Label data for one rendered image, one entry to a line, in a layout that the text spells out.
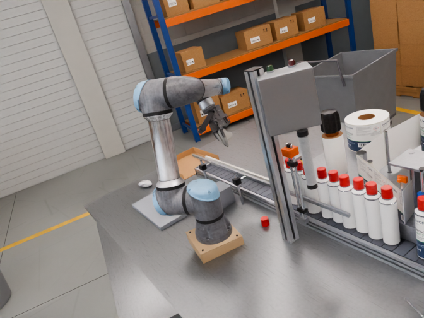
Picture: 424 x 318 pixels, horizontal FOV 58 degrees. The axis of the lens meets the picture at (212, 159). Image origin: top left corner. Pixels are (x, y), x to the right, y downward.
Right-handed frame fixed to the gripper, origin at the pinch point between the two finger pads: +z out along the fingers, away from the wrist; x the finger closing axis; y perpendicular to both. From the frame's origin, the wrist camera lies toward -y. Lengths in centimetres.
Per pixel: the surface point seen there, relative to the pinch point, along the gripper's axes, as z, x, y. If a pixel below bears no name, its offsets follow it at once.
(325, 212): 44, -46, -2
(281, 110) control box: 5, -69, -13
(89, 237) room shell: -3, 219, -58
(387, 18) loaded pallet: -57, 124, 333
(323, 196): 38, -50, -2
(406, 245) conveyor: 62, -70, 1
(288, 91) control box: 2, -73, -11
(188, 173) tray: 0.3, 45.6, -6.9
